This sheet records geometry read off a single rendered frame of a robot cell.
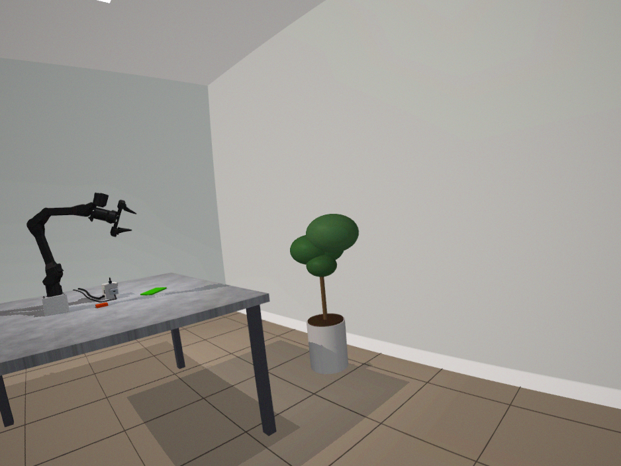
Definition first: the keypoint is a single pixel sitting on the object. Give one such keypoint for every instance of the green rectangular block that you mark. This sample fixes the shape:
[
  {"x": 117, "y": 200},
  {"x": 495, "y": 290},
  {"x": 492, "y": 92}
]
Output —
[{"x": 153, "y": 291}]

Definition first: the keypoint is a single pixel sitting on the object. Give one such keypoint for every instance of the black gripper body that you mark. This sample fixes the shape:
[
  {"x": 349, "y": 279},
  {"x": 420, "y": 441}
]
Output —
[{"x": 111, "y": 216}]

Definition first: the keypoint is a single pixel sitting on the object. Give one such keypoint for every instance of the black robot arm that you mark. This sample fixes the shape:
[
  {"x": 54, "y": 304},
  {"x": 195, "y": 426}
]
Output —
[{"x": 36, "y": 227}]

